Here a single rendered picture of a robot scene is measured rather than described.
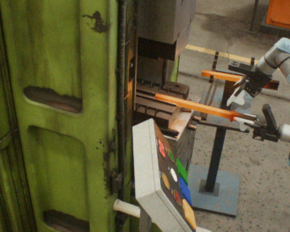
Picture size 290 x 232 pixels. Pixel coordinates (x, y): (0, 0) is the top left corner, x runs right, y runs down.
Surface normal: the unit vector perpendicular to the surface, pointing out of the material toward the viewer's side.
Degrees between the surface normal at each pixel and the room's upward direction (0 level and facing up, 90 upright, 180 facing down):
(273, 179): 0
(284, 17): 90
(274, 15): 90
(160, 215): 90
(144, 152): 30
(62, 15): 89
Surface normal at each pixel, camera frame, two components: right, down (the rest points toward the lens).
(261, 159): 0.05, -0.81
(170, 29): -0.37, 0.53
